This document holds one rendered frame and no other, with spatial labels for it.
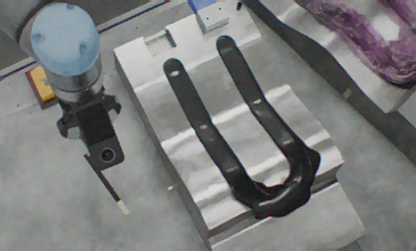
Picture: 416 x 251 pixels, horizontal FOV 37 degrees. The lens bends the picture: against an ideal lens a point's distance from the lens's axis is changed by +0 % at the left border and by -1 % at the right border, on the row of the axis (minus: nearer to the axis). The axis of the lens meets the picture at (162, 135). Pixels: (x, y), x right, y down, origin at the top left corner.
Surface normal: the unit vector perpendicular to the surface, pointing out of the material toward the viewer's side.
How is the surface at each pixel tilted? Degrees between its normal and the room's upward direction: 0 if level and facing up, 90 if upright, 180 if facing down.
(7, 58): 0
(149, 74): 0
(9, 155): 0
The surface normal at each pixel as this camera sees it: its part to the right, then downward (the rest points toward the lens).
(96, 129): 0.22, 0.20
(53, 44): 0.04, -0.27
